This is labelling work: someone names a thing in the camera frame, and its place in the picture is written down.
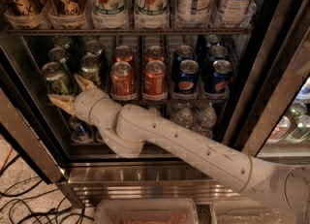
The middle right Pepsi can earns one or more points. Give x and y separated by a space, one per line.
211 54

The top wire shelf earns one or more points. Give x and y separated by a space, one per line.
127 32

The back right Pepsi can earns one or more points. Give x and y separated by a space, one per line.
206 41

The red can behind door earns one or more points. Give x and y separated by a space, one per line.
280 129

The pepsi can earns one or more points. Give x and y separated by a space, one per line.
206 41
181 53
187 77
218 77
211 54

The right clear plastic bin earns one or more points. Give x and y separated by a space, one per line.
246 212

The wire shelf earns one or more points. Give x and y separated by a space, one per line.
127 32
170 101

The middle wire shelf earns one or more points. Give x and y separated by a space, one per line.
170 101

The middle water bottle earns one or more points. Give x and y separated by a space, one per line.
184 118

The front left Pepsi can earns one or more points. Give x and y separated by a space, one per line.
187 77

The clear plastic bin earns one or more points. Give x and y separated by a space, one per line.
246 212
152 211

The front right orange can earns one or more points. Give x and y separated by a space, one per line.
155 78

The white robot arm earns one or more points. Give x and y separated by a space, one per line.
125 129

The front right Pepsi can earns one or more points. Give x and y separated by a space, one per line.
218 77

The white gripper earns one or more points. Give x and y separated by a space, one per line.
83 104

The left slim blue can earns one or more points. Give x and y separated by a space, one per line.
80 130

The left water bottle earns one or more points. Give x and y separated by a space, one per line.
155 111

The orange can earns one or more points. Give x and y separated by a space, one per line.
154 53
155 78
125 54
122 76

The front left orange can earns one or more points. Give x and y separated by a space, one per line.
122 76

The green can behind door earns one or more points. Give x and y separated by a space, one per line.
300 123

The green can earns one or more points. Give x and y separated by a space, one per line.
65 42
300 123
61 56
58 79
95 47
91 69

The back right orange can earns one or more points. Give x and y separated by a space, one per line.
154 53

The open fridge glass door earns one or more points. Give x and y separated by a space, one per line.
273 68

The back left orange can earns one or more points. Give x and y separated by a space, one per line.
125 54

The right water bottle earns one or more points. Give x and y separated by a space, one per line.
205 122

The water bottle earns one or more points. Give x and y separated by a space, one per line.
155 111
205 122
184 118

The back left Pepsi can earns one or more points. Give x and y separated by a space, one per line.
181 53

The left clear plastic bin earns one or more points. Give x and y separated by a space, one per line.
152 211

